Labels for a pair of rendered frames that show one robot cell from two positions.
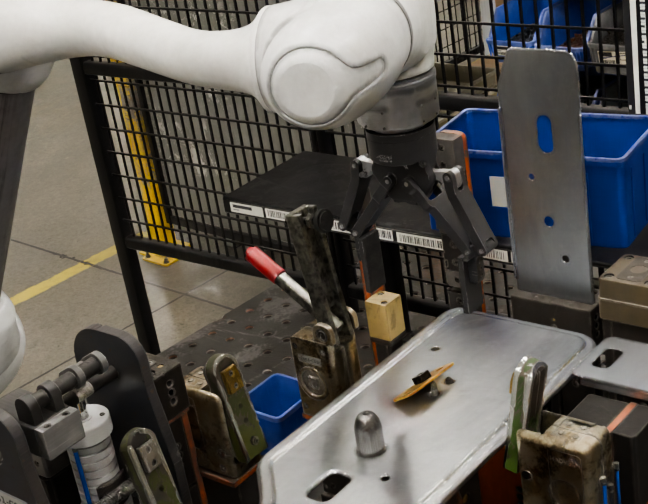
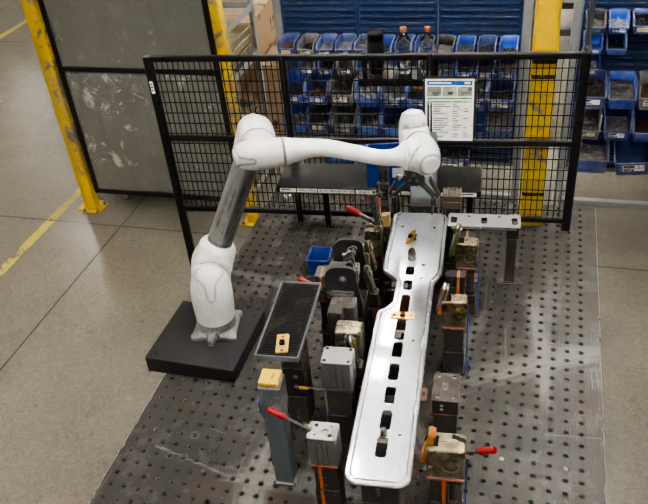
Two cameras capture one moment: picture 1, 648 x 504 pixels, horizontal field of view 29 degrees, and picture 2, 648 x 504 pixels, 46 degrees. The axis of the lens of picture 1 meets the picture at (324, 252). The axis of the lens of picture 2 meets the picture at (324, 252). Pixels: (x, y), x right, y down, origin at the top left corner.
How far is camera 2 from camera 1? 183 cm
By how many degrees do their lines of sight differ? 27
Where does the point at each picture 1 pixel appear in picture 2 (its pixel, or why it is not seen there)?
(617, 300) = (448, 202)
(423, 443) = (425, 253)
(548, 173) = not seen: hidden behind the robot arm
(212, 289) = (133, 221)
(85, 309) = (72, 243)
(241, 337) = (267, 237)
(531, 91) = not seen: hidden behind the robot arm
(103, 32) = (335, 150)
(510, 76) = not seen: hidden behind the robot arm
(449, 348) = (406, 225)
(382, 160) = (412, 175)
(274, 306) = (268, 223)
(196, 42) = (384, 154)
